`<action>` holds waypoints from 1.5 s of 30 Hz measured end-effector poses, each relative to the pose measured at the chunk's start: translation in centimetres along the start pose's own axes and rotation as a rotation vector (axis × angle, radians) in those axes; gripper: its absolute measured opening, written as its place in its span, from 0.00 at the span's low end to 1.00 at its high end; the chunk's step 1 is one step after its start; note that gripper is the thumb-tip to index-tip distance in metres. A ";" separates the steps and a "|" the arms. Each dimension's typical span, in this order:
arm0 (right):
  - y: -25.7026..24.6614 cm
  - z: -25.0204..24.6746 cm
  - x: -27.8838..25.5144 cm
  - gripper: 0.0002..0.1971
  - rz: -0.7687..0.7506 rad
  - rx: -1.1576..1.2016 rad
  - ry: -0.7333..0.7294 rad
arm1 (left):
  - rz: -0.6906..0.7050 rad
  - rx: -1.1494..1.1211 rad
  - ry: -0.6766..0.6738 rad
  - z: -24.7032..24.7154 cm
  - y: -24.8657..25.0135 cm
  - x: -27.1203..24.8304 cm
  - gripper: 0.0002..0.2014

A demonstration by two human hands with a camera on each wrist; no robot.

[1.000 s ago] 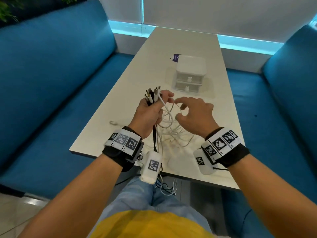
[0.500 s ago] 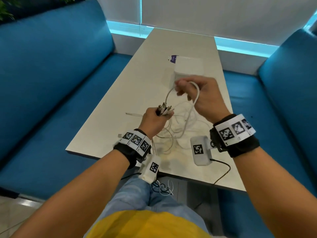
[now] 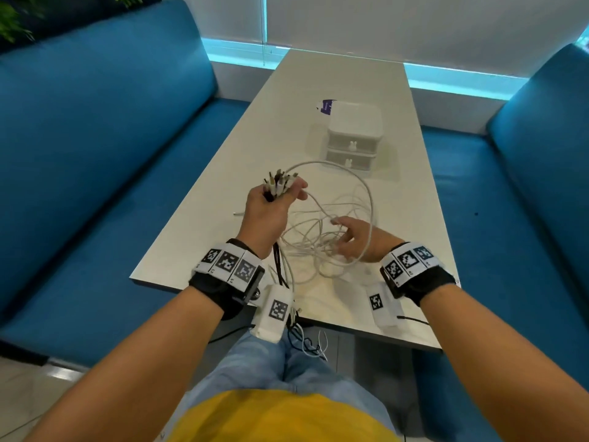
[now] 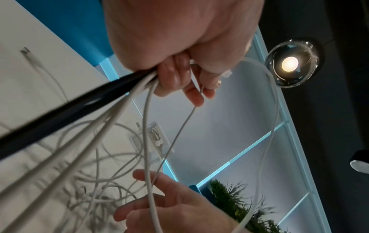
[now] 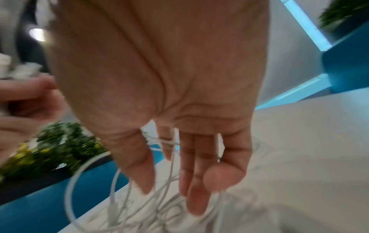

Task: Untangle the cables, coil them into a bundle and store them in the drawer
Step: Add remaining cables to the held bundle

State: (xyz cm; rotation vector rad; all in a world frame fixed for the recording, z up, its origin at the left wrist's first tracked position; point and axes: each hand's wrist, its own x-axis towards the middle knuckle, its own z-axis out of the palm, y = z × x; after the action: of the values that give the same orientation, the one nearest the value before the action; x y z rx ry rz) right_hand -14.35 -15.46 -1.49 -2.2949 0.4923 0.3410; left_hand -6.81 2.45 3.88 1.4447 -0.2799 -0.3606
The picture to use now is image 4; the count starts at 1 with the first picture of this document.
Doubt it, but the person's left hand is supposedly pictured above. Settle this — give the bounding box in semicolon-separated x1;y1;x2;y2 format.
102;0;266;107

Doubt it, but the person's right hand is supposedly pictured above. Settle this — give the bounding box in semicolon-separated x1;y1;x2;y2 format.
113;169;241;233

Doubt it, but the white mini drawer box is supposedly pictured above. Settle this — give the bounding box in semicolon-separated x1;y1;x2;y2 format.
128;121;176;162

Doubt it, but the tangle of white cables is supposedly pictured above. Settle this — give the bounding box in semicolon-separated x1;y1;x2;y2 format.
19;46;175;233

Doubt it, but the blue sofa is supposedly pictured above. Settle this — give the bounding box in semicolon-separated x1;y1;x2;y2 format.
16;0;115;67
188;183;216;202

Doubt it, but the green plant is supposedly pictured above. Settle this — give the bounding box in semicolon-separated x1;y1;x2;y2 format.
209;178;289;233

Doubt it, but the glass globe pendant lamp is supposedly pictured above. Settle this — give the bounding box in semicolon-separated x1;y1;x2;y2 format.
264;36;326;89

